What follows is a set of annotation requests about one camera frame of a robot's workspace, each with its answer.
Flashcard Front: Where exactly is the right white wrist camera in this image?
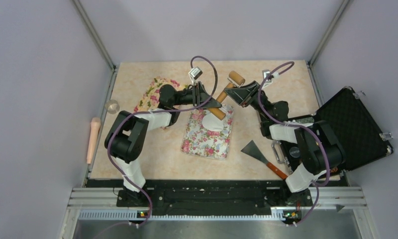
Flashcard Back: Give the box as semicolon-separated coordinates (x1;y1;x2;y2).
262;70;280;89

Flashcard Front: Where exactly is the open black poker chip case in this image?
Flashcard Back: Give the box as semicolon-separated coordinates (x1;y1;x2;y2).
278;86;394;175

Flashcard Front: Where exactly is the wooden double-ended rolling pin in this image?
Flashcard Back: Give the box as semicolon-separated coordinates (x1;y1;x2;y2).
207;71;246;120

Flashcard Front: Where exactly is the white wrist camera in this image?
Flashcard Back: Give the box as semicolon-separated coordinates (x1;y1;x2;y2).
262;70;280;89
188;67;203;82

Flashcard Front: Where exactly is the yellow floral cloth pad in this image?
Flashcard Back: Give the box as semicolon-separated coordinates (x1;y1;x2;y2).
133;77;185;131

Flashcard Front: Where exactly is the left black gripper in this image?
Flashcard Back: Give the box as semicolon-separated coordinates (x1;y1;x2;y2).
172;81;221;110

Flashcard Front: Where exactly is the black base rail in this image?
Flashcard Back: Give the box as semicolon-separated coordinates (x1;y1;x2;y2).
67;178;365;222

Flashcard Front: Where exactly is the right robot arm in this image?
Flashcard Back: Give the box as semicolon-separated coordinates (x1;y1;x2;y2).
224;81;346;205

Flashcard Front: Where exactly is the white dough piece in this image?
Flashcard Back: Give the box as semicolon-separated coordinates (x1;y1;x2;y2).
202;113;225;132

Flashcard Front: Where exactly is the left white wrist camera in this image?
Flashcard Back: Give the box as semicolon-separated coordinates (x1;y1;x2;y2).
188;67;203;82

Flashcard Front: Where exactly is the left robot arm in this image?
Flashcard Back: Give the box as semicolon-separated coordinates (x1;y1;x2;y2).
104;82;223;206

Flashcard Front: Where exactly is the metal scraper with red handle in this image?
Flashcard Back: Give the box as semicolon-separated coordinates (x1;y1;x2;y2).
241;140;288;180

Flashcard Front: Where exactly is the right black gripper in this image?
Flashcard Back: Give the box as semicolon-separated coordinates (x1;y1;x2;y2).
225;80;272;120

